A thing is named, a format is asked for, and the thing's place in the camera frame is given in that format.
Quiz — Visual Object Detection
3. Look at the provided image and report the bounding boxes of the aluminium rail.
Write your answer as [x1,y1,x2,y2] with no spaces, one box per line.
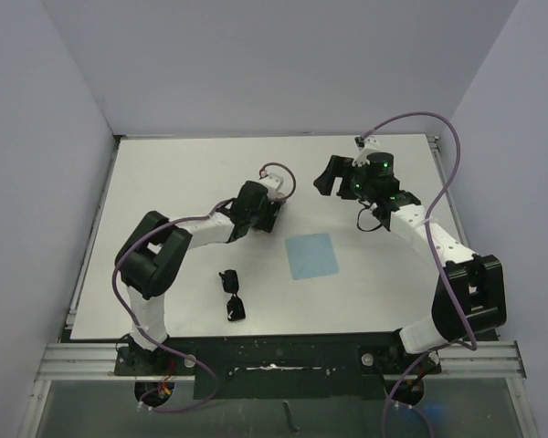
[36,341,526,381]

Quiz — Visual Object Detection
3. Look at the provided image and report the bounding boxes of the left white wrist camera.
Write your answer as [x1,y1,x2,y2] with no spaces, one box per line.
[258,173,284,200]

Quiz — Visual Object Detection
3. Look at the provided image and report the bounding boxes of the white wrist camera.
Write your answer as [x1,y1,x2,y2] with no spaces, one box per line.
[258,173,284,200]
[352,135,380,167]

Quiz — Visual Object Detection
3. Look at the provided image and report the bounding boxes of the black sunglasses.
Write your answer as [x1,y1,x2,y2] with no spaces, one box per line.
[218,269,246,322]

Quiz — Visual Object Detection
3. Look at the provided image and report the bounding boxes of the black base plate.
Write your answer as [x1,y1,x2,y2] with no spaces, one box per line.
[114,332,441,400]

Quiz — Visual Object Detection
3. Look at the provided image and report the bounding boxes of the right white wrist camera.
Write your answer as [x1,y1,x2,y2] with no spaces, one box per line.
[352,135,380,167]

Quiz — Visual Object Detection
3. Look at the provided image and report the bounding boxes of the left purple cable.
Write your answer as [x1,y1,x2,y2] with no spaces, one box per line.
[111,162,298,414]

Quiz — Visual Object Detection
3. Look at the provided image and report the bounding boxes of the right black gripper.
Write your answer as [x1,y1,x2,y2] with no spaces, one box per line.
[314,155,377,203]

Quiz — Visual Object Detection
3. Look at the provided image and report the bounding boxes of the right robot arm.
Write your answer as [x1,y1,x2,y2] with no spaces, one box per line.
[313,151,507,373]

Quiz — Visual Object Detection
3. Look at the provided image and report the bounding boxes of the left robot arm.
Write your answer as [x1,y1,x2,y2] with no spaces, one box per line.
[112,174,286,375]

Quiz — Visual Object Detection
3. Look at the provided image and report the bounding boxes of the blue cleaning cloth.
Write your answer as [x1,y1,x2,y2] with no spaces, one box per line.
[285,233,339,280]

